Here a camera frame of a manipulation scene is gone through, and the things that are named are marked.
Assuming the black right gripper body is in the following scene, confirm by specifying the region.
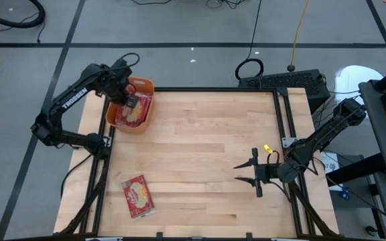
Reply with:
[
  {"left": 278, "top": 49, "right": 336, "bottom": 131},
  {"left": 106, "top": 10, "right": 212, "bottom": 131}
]
[{"left": 251, "top": 147, "right": 280, "bottom": 198}]

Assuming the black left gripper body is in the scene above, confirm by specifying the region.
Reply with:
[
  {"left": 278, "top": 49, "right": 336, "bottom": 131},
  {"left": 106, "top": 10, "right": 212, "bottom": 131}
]
[{"left": 104, "top": 59, "right": 139, "bottom": 108}]

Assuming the red Orville popcorn bag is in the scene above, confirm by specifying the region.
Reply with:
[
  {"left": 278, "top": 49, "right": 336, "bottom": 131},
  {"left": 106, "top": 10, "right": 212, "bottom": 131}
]
[
  {"left": 115, "top": 92, "right": 153, "bottom": 129},
  {"left": 121, "top": 173, "right": 156, "bottom": 219}
]

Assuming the orange plastic basket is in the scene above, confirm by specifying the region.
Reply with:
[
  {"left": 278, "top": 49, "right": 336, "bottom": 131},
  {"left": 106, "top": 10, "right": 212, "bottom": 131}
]
[{"left": 105, "top": 76, "right": 156, "bottom": 135}]

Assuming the white paper sheet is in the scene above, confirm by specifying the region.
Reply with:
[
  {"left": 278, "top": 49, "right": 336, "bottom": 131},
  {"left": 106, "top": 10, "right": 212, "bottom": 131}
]
[{"left": 320, "top": 152, "right": 344, "bottom": 192}]

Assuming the black cart bar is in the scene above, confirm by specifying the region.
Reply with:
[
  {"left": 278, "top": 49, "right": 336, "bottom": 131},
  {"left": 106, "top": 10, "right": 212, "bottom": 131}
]
[{"left": 326, "top": 153, "right": 386, "bottom": 187}]

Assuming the black computer tower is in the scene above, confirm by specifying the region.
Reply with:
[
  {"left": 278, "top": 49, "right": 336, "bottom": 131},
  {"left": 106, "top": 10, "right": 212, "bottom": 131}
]
[{"left": 238, "top": 68, "right": 331, "bottom": 114}]

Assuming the black aluminium table frame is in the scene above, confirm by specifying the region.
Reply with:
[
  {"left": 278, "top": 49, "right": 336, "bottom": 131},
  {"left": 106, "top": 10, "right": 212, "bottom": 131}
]
[{"left": 54, "top": 86, "right": 340, "bottom": 241}]

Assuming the black vacuum hose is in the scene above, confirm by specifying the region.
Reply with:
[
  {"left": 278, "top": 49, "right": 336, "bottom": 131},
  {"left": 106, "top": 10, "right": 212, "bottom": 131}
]
[{"left": 0, "top": 0, "right": 46, "bottom": 29}]

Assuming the yellow hanging cable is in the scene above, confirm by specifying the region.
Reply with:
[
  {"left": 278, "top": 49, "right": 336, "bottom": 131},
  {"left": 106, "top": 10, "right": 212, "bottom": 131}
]
[{"left": 289, "top": 0, "right": 311, "bottom": 73}]

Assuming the black hanging cable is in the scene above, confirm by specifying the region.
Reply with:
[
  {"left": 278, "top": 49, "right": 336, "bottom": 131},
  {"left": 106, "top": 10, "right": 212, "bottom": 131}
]
[{"left": 235, "top": 0, "right": 265, "bottom": 81}]

